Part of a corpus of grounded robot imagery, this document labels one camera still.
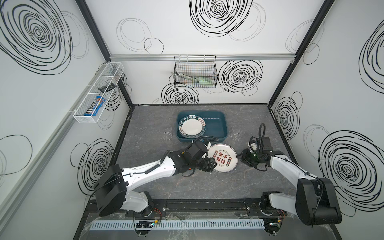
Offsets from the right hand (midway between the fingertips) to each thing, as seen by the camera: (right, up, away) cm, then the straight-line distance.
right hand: (237, 157), depth 87 cm
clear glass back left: (-44, +16, +12) cm, 48 cm away
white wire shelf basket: (-78, +52, +6) cm, 94 cm away
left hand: (-16, 0, -11) cm, 19 cm away
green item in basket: (-18, +45, 0) cm, 48 cm away
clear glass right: (+4, +14, +13) cm, 19 cm away
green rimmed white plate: (-27, +17, +18) cm, 37 cm away
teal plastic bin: (-10, +21, +22) cm, 32 cm away
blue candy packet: (-74, +29, -15) cm, 81 cm away
